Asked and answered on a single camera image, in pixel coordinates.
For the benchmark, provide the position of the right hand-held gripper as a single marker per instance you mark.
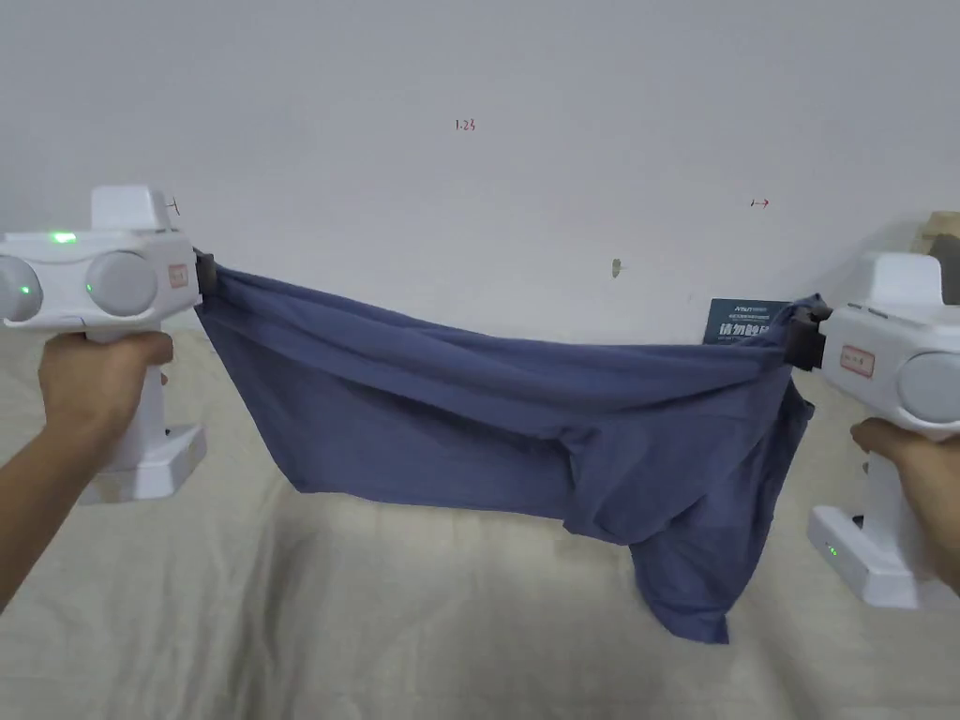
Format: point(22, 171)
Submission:
point(877, 352)

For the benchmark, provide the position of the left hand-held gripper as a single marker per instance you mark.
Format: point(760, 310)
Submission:
point(112, 259)

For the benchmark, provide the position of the dark blue shirt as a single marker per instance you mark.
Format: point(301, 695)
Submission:
point(465, 420)

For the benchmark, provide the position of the person's right forearm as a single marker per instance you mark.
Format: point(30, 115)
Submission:
point(943, 510)

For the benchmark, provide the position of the person's left forearm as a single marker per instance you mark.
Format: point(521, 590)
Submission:
point(45, 480)

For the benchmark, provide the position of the person's right hand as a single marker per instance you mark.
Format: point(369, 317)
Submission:
point(911, 457)

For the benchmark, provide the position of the person's left hand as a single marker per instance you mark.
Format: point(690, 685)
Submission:
point(90, 382)

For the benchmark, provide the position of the dark sign card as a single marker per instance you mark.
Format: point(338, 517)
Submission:
point(739, 322)

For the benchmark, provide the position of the bed with beige sheet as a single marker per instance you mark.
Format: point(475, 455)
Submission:
point(300, 615)

